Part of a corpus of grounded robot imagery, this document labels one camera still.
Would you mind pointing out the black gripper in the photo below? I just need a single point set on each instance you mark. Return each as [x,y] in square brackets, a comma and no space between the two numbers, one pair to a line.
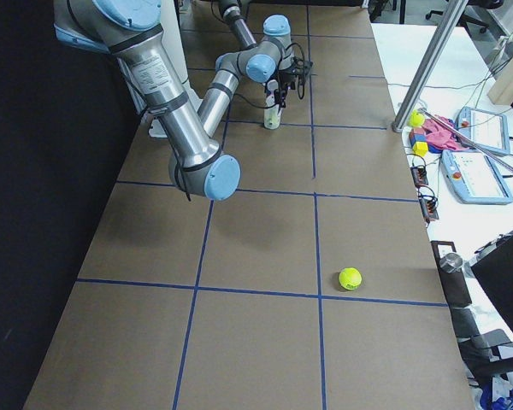
[283,79]

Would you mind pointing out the clear tennis ball can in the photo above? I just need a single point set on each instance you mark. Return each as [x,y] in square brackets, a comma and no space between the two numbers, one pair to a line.
[270,96]

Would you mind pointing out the tennis ball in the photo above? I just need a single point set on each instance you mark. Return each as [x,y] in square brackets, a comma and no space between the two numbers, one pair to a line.
[350,278]
[271,118]
[416,119]

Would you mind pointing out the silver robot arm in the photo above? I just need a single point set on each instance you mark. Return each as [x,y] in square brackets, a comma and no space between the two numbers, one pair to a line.
[231,13]
[131,31]

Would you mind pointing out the white mounting column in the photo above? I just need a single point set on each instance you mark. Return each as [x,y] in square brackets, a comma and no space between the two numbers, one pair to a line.
[171,41]

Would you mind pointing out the blue cube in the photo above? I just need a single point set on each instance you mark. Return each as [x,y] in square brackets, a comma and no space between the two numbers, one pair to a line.
[418,137]

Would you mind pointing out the yellow cube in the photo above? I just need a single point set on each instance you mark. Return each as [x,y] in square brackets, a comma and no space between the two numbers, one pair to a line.
[420,148]

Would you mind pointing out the small orange black connector box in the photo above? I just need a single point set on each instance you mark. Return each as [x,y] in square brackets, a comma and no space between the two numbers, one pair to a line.
[419,175]

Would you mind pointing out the pink cloth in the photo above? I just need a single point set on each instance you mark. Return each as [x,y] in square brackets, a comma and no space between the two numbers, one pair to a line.
[439,139]

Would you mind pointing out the near teach pendant tablet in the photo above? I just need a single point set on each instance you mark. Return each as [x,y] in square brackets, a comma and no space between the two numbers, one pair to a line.
[473,178]

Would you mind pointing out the teach pendant tablet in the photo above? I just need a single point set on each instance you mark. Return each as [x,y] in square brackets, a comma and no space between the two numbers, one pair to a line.
[485,128]
[473,178]

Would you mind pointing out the far teach pendant tablet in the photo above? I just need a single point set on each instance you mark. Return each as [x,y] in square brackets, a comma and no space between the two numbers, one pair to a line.
[485,128]

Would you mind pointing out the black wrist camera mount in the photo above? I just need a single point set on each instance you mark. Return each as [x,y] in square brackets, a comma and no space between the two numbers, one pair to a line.
[301,68]

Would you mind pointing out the aluminium frame post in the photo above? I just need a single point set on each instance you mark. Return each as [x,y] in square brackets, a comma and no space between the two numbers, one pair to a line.
[431,56]

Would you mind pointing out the tennis ball beside post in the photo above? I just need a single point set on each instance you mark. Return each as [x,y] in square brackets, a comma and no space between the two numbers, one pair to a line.
[416,119]

